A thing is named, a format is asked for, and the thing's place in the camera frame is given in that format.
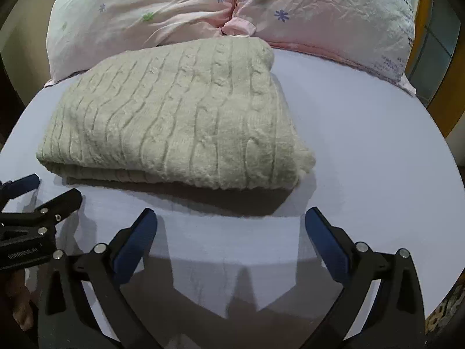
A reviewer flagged lavender bed sheet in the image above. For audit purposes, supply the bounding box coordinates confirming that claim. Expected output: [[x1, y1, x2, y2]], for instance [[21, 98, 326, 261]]
[[1, 51, 464, 348]]

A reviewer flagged person's left hand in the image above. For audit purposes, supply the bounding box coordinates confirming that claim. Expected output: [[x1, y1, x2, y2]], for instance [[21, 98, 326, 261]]
[[10, 269, 34, 332]]

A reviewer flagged frosted glass door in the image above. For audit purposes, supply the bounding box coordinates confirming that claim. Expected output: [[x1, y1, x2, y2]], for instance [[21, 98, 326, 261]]
[[410, 0, 461, 107]]

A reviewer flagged pink floral pillow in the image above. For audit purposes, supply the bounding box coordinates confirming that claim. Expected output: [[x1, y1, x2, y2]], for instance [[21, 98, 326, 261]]
[[46, 0, 236, 84], [222, 0, 415, 94]]

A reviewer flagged wooden door frame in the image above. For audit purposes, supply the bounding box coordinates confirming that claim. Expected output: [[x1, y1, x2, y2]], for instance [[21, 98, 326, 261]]
[[407, 0, 464, 137]]

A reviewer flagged cream cable-knit sweater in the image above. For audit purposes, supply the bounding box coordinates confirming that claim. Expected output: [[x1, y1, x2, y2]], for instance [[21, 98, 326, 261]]
[[36, 37, 315, 190]]

